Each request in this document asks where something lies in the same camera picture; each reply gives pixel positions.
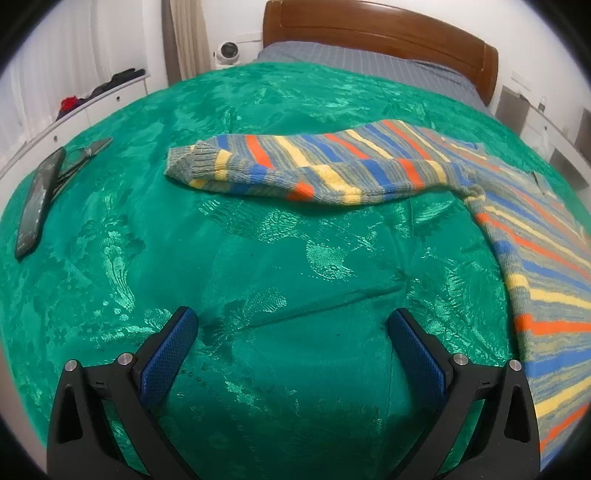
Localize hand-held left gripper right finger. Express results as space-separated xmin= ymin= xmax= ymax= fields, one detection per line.
xmin=387 ymin=308 xmax=541 ymax=480

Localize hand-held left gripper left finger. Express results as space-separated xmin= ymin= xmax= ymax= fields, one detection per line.
xmin=47 ymin=306 xmax=199 ymax=480

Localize striped knit sweater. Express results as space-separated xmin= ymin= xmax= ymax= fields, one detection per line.
xmin=165 ymin=119 xmax=591 ymax=472

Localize black clothes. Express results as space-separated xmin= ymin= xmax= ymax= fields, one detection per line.
xmin=85 ymin=68 xmax=146 ymax=99

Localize green patterned blanket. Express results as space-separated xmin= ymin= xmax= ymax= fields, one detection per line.
xmin=0 ymin=60 xmax=591 ymax=480

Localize black smartphone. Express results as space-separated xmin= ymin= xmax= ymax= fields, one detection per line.
xmin=15 ymin=147 xmax=66 ymax=260

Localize white low cabinet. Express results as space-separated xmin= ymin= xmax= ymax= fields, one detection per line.
xmin=0 ymin=74 xmax=151 ymax=178

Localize white desk cabinet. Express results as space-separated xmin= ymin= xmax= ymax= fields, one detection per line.
xmin=496 ymin=83 xmax=591 ymax=188

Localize grey checked bed sheet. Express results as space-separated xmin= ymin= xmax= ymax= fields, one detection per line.
xmin=256 ymin=41 xmax=495 ymax=116

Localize white sheer curtain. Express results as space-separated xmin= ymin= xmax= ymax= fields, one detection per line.
xmin=7 ymin=0 xmax=155 ymax=139

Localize beige curtain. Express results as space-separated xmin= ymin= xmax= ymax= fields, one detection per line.
xmin=167 ymin=0 xmax=211 ymax=84

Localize wooden headboard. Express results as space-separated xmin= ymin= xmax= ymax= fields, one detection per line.
xmin=262 ymin=0 xmax=499 ymax=106

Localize white round camera device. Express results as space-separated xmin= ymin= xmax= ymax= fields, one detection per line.
xmin=212 ymin=41 xmax=241 ymax=70

